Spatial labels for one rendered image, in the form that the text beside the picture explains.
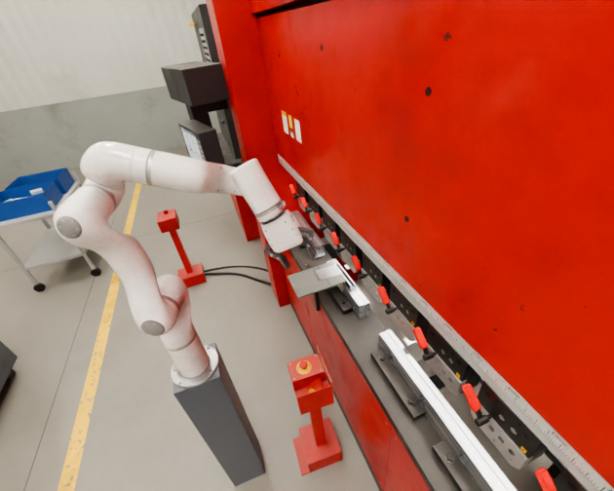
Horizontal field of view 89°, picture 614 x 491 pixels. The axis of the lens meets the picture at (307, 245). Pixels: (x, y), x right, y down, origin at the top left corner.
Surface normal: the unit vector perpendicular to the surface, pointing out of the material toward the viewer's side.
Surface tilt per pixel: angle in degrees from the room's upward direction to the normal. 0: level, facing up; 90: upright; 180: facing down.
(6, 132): 90
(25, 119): 90
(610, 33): 90
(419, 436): 0
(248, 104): 90
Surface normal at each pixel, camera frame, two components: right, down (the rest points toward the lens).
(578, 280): -0.93, 0.29
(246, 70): 0.36, 0.51
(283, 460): -0.11, -0.80
